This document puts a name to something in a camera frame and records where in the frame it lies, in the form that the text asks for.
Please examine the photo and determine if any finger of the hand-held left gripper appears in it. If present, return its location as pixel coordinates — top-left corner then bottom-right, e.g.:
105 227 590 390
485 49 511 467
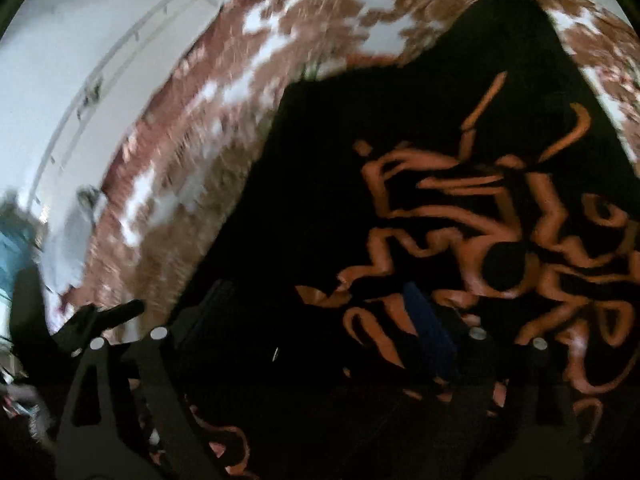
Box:
54 299 147 357

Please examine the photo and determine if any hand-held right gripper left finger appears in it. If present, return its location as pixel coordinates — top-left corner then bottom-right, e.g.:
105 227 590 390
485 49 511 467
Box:
52 280 240 480

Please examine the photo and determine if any blue cloth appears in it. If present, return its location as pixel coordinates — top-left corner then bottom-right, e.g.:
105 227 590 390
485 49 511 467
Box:
0 202 43 303

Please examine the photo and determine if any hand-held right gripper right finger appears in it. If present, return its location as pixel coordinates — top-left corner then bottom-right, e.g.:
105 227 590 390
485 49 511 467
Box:
402 281 588 480

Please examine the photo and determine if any floral brown and white blanket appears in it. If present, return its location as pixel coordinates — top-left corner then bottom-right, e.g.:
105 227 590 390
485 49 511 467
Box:
42 0 640 461

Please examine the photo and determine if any black garment with orange print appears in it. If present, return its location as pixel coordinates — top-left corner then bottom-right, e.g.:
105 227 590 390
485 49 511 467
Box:
170 0 640 480

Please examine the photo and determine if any white wall conduit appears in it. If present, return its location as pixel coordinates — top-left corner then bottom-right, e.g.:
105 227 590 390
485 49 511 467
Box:
27 0 226 211

